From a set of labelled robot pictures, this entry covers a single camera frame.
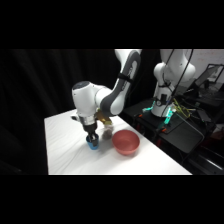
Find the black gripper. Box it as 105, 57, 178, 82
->
81, 122, 100, 145

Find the blue plastic cup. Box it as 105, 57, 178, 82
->
85, 134, 100, 151

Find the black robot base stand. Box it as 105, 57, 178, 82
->
122, 97, 207, 155

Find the pink bowl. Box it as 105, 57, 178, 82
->
111, 129, 141, 157

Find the grey crumpled plush object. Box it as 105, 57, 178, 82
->
102, 123, 115, 141

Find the black curtain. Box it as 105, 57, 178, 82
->
0, 49, 165, 176

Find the black laptop computer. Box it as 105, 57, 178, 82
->
194, 63, 224, 90

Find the yellow-tinted wrist camera mount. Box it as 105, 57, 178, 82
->
94, 111, 114, 126

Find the yellow-green cable bundle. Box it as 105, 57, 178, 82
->
172, 101, 193, 120

